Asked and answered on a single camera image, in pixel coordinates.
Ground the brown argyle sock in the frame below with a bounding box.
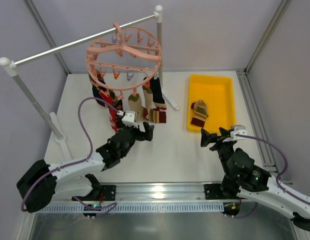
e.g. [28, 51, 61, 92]
[94, 77, 126, 131]

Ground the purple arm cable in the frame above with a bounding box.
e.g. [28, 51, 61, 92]
[20, 96, 126, 213]
[224, 133, 310, 221]

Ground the aluminium rail frame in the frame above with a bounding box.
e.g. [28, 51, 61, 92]
[28, 71, 297, 240]

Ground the navy santa sock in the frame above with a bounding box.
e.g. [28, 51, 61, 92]
[142, 77, 167, 112]

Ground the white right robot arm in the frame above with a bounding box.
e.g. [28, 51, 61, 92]
[200, 125, 310, 232]

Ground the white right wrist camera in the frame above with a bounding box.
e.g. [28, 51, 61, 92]
[222, 125, 247, 143]

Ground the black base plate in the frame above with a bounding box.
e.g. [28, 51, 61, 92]
[96, 184, 117, 202]
[203, 183, 226, 200]

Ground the beige olive striped sock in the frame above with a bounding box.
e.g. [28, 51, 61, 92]
[128, 93, 144, 120]

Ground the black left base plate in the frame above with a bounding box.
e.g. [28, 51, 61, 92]
[96, 184, 117, 202]

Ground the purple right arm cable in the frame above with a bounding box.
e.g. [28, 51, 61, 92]
[224, 133, 310, 221]

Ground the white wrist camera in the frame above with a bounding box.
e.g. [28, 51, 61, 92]
[116, 110, 136, 127]
[222, 125, 247, 143]

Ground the white slotted cable duct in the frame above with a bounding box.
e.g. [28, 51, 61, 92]
[38, 201, 224, 214]

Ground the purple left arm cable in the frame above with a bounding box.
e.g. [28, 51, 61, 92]
[20, 96, 126, 213]

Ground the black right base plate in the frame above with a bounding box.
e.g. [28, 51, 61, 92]
[203, 183, 226, 200]

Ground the red sock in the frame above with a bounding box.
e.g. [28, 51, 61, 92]
[99, 90, 118, 132]

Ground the beige maroon striped sock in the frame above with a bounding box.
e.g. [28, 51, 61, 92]
[141, 83, 167, 125]

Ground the navy sock behind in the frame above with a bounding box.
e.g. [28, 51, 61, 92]
[92, 85, 106, 107]

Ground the white metal drying rack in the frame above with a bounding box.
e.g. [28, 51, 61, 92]
[0, 4, 181, 163]

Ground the yellow plastic tray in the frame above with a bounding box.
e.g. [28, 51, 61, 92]
[186, 74, 236, 133]

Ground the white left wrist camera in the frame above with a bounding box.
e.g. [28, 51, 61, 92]
[116, 110, 136, 127]

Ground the pink round clip hanger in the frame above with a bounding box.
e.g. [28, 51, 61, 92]
[86, 23, 163, 99]

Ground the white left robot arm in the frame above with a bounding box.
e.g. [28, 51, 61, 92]
[16, 122, 155, 213]

